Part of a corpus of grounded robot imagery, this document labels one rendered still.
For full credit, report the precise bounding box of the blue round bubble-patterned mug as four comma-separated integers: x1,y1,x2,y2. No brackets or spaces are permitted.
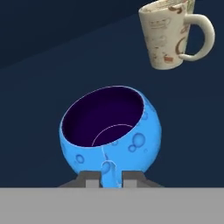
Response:
58,85,163,189

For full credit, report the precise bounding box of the cream patterned mug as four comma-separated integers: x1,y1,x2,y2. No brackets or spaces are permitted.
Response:
137,0,216,71

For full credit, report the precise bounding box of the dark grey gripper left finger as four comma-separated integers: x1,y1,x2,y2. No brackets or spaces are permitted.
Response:
58,171,102,189

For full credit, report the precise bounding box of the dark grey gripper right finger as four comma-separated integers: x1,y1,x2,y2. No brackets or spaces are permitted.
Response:
121,171,165,189

